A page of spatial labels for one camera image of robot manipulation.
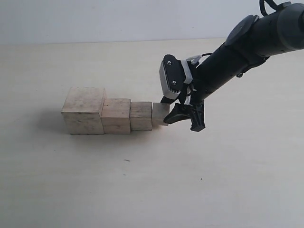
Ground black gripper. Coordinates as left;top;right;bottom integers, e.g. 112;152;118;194
161;60;205;132

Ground smallest wooden cube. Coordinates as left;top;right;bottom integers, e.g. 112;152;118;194
152;103;170;127

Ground third largest wooden cube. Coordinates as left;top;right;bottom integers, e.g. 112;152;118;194
130;102;152;131

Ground second largest wooden cube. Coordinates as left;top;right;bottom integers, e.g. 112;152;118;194
101;98;131;135

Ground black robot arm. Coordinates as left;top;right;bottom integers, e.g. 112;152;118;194
159;0;304;132

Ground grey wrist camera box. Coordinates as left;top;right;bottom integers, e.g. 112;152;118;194
159;54;193;104

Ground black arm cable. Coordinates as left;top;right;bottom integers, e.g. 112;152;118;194
258;0;285;17

